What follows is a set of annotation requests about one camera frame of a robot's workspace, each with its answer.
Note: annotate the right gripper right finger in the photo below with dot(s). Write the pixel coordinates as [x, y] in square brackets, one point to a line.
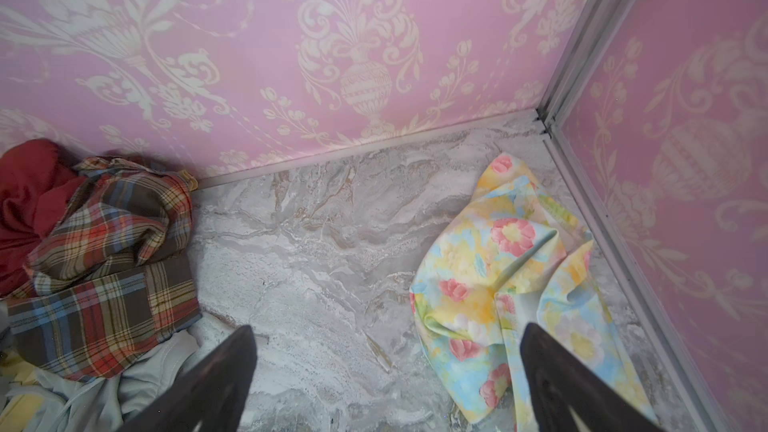
[567, 396]

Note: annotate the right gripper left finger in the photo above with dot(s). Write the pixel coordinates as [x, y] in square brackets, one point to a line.
[211, 396]

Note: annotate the floral pastel cloth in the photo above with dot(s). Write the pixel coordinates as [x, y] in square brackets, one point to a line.
[512, 257]

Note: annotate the dark red cloth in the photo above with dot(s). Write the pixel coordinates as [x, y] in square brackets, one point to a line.
[37, 183]

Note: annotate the grey cloth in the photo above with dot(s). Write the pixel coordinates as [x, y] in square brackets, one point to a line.
[103, 404]

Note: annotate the plaid cloth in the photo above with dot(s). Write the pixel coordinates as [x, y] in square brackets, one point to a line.
[112, 280]

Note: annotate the yellow cloth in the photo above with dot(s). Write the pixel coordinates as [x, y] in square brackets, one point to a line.
[17, 410]

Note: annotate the right corner aluminium post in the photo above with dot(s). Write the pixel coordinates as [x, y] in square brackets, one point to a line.
[595, 29]

